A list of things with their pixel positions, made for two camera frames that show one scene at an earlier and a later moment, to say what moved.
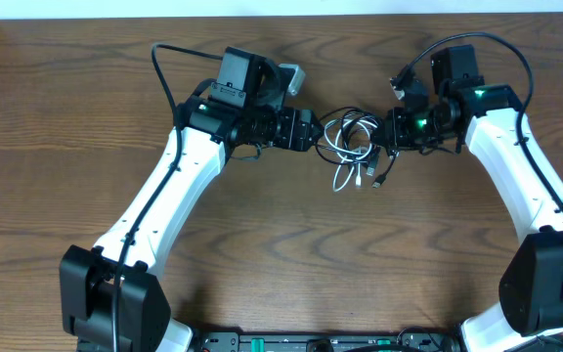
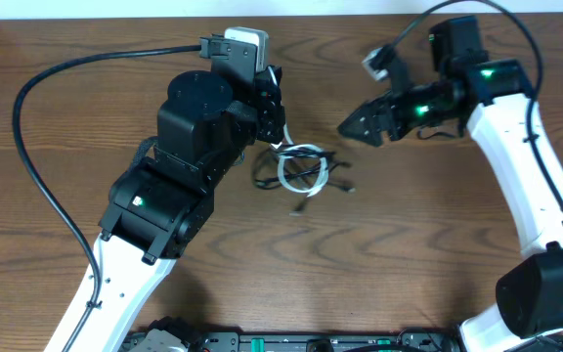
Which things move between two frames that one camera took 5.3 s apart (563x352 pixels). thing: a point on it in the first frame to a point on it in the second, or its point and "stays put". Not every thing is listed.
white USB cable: [354, 143] to [311, 190]
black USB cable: [352, 136] to [286, 150]
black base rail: [325, 340] stays put
